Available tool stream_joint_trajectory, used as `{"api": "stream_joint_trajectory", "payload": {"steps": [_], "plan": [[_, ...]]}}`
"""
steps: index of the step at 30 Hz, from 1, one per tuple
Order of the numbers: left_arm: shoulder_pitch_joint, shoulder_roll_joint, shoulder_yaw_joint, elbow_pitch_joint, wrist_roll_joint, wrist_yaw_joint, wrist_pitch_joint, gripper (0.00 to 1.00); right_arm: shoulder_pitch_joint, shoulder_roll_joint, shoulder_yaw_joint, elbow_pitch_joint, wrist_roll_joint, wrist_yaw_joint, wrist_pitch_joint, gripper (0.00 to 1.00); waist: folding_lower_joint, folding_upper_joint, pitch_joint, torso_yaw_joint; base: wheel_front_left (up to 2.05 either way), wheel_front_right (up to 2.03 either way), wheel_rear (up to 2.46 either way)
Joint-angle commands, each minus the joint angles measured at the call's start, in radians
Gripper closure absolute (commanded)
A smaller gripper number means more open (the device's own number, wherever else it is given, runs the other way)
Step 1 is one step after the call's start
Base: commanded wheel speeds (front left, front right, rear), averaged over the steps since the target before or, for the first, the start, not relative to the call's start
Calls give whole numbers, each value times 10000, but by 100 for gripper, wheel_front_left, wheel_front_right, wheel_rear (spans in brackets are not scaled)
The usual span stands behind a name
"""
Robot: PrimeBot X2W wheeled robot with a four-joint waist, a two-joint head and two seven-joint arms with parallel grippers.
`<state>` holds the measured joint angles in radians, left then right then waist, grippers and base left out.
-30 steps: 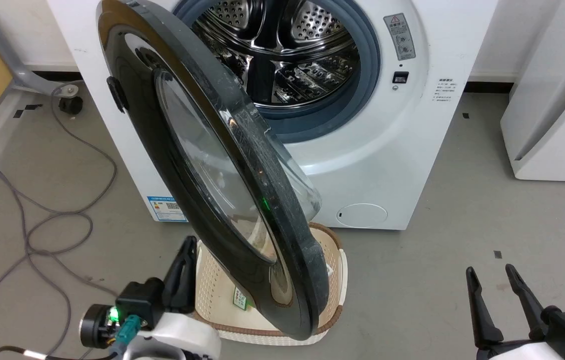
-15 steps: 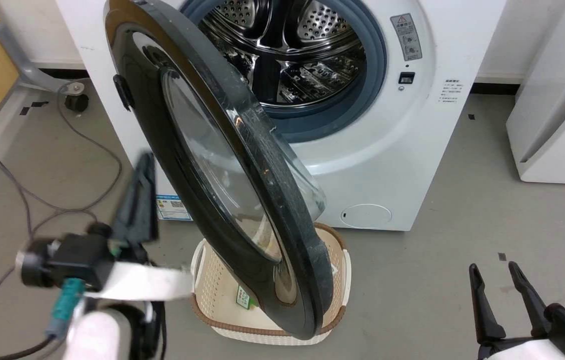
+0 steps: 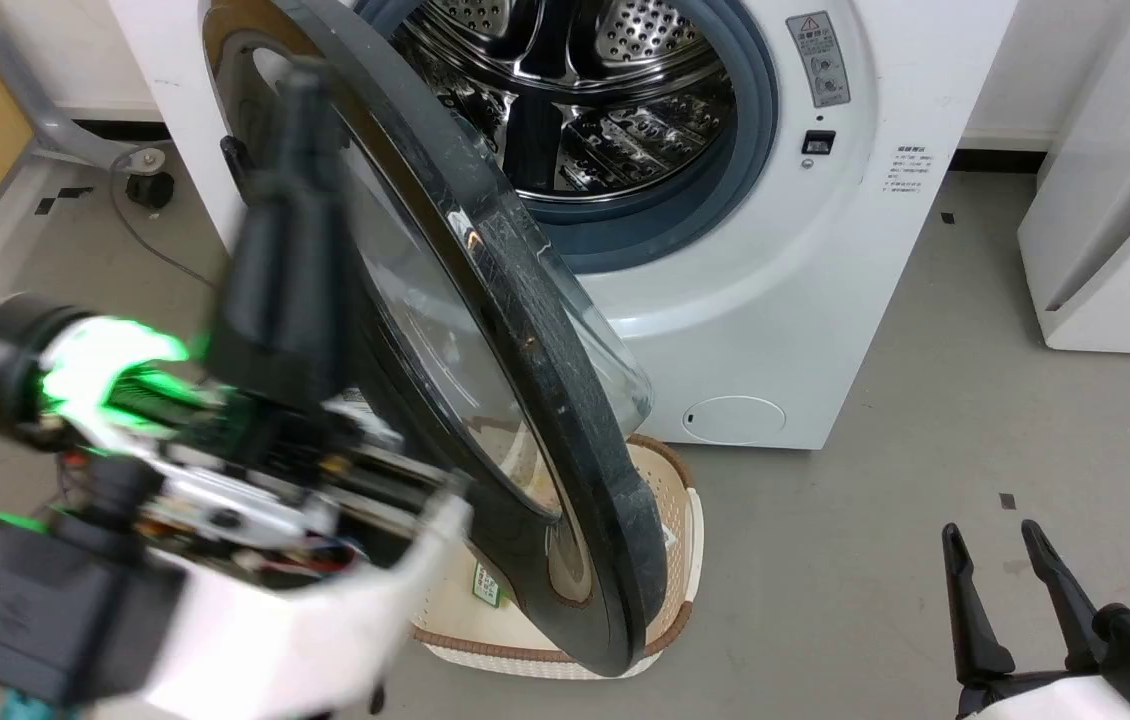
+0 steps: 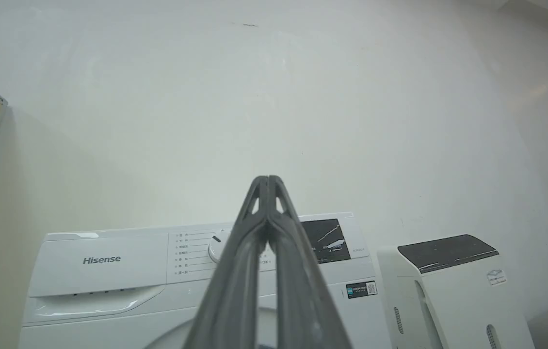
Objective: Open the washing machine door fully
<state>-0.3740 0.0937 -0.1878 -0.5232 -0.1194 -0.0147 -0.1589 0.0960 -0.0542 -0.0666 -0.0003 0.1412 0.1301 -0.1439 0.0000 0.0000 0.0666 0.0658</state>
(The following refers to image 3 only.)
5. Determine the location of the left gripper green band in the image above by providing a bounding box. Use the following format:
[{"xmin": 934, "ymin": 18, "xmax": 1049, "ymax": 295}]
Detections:
[{"xmin": 40, "ymin": 318, "xmax": 474, "ymax": 720}]

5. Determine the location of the black round washing machine door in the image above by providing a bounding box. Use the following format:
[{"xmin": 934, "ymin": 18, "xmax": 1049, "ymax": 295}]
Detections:
[{"xmin": 200, "ymin": 0, "xmax": 668, "ymax": 679}]

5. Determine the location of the stainless steel washer drum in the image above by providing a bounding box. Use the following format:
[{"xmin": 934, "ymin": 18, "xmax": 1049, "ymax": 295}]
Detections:
[{"xmin": 388, "ymin": 0, "xmax": 738, "ymax": 198}]

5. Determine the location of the round white filter cover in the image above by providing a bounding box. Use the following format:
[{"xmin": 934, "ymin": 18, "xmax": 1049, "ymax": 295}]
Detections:
[{"xmin": 681, "ymin": 395, "xmax": 788, "ymax": 447}]

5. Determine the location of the grey warning label sticker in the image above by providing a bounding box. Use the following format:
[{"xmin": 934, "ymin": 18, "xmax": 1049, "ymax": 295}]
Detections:
[{"xmin": 786, "ymin": 11, "xmax": 852, "ymax": 109}]

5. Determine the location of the grey-blue rubber door gasket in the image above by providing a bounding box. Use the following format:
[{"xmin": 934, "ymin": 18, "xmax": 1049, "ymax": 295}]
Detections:
[{"xmin": 355, "ymin": 0, "xmax": 782, "ymax": 277}]

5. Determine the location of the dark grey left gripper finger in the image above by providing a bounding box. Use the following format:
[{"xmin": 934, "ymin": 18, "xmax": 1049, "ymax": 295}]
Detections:
[{"xmin": 208, "ymin": 60, "xmax": 349, "ymax": 407}]

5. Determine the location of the white appliance cabinet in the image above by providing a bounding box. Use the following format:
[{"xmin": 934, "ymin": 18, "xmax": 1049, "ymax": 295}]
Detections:
[{"xmin": 1016, "ymin": 0, "xmax": 1130, "ymax": 357}]

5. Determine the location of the cream laundry basket brown rim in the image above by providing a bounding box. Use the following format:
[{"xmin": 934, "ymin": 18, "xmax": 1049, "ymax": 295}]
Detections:
[{"xmin": 410, "ymin": 432, "xmax": 706, "ymax": 682}]

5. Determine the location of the white washing machine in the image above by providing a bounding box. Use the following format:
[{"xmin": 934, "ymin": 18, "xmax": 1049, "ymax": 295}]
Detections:
[{"xmin": 108, "ymin": 0, "xmax": 1021, "ymax": 451}]

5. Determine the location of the small text sticker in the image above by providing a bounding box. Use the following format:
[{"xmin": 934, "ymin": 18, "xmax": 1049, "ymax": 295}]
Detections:
[{"xmin": 882, "ymin": 144, "xmax": 939, "ymax": 197}]

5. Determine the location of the grey bent pipe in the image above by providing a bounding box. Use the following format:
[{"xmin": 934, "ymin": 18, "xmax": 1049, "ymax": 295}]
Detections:
[{"xmin": 0, "ymin": 27, "xmax": 168, "ymax": 172}]

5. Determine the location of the thin grey floor cable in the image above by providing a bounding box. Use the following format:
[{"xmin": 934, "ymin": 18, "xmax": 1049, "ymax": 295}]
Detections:
[{"xmin": 107, "ymin": 150, "xmax": 226, "ymax": 293}]

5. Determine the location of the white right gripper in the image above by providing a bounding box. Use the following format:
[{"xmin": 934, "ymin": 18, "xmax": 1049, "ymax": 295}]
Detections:
[{"xmin": 942, "ymin": 519, "xmax": 1130, "ymax": 720}]

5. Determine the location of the green white basket tag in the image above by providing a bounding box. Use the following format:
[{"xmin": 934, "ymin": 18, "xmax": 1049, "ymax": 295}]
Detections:
[{"xmin": 472, "ymin": 562, "xmax": 508, "ymax": 608}]

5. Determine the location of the black floor tape mark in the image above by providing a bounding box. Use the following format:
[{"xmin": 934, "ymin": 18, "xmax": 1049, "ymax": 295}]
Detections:
[{"xmin": 34, "ymin": 186, "xmax": 95, "ymax": 217}]

